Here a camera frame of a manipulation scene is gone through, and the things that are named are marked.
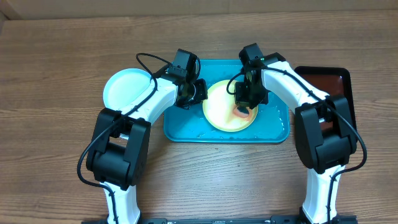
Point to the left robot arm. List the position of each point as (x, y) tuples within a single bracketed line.
[(116, 157)]

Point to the light blue plate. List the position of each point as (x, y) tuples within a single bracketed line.
[(124, 87)]

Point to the teal plastic serving tray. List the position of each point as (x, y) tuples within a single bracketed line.
[(271, 125)]

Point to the pink green sponge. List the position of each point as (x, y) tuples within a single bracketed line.
[(241, 112)]

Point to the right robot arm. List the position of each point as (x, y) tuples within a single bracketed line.
[(325, 135)]

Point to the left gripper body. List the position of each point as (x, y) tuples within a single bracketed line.
[(196, 93)]

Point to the black red lacquer tray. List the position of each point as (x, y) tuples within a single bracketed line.
[(332, 80)]

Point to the yellow plate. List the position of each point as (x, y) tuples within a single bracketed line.
[(218, 109)]

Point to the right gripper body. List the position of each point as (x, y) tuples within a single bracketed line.
[(253, 95)]

